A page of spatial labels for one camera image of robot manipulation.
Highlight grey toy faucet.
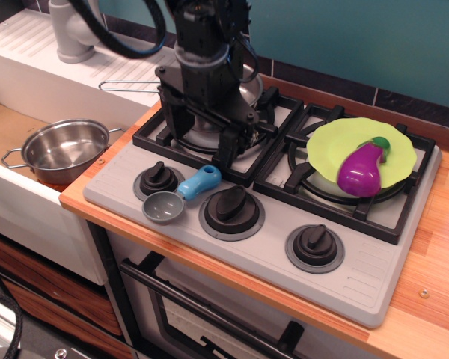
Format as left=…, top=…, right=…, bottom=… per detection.
left=49, top=0, right=100, bottom=64

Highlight steel two-handled pot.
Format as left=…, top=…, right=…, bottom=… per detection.
left=1, top=119, right=122, bottom=185

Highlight grey toy stove top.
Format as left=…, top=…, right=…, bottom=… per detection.
left=82, top=93, right=443, bottom=330

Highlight left black burner grate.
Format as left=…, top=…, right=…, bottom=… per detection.
left=132, top=87, right=305, bottom=187

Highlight middle black stove knob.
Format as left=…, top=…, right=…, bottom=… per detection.
left=199, top=185, right=266, bottom=242

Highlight left black stove knob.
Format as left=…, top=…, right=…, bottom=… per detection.
left=133, top=161, right=184, bottom=201

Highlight black stove knob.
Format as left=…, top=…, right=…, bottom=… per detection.
left=133, top=161, right=184, bottom=201
left=285, top=224, right=345, bottom=274
left=199, top=185, right=266, bottom=242

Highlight purple toy eggplant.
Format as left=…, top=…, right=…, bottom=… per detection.
left=337, top=136, right=391, bottom=197

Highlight right black burner grate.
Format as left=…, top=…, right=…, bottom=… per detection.
left=254, top=104, right=442, bottom=245

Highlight white toy sink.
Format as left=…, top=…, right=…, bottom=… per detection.
left=0, top=10, right=177, bottom=285

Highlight oven door with handle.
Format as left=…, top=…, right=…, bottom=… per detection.
left=119, top=251, right=308, bottom=359

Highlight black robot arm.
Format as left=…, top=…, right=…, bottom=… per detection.
left=156, top=1, right=259, bottom=168

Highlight black burner grate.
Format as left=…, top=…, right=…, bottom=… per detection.
left=254, top=104, right=442, bottom=245
left=132, top=87, right=305, bottom=187

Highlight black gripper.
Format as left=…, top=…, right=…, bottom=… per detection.
left=156, top=61, right=259, bottom=168

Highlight lime green plate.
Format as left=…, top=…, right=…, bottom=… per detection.
left=307, top=117, right=417, bottom=188

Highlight blue handled grey spoon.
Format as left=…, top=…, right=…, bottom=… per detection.
left=142, top=165, right=222, bottom=224

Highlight wooden drawer unit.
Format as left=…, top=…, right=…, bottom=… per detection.
left=0, top=234, right=132, bottom=358

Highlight right black stove knob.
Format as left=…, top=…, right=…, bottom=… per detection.
left=285, top=224, right=345, bottom=274

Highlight black braided cable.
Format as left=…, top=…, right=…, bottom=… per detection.
left=0, top=291, right=24, bottom=359

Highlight steel frying pan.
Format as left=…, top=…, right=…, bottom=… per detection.
left=98, top=75, right=263, bottom=133

